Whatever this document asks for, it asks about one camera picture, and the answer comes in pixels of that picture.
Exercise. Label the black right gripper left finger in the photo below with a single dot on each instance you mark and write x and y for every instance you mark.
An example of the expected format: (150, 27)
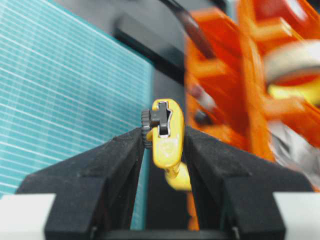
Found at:
(94, 191)

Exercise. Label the white tape roll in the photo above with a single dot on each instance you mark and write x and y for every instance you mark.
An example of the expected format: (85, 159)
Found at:
(292, 60)

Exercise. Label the teal cutting mat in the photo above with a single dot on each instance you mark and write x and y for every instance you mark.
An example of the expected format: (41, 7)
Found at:
(65, 87)

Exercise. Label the silver foil bag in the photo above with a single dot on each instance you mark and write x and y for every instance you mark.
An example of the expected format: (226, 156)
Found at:
(291, 150)

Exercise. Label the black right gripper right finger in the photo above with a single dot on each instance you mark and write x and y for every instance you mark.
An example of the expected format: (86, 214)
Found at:
(233, 189)

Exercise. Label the yellow utility cutter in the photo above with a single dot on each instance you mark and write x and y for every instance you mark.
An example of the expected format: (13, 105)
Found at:
(163, 131)

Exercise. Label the orange plastic container rack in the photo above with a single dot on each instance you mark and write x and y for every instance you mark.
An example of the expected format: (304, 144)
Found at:
(228, 98)

